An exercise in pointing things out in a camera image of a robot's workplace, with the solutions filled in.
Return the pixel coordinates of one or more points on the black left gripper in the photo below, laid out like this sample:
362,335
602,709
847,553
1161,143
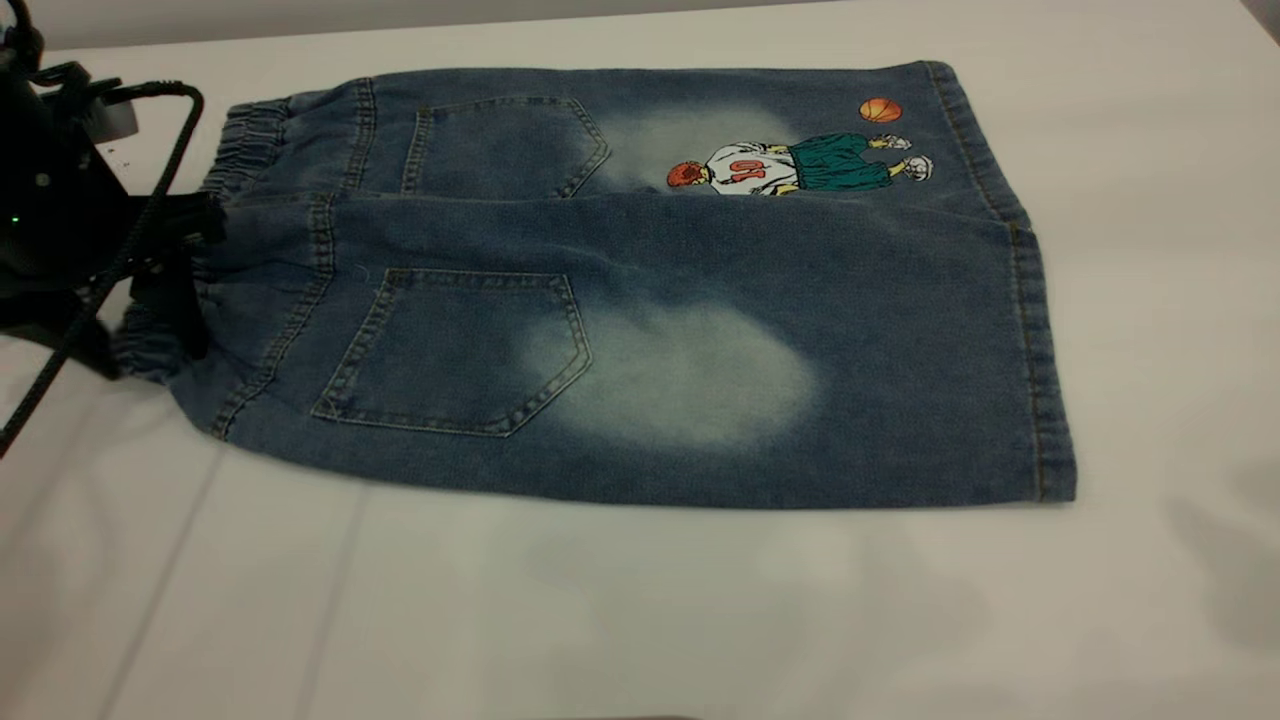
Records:
50,220

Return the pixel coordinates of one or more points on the blue denim shorts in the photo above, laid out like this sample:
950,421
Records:
700,260

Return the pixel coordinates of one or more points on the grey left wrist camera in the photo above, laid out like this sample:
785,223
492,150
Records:
115,120

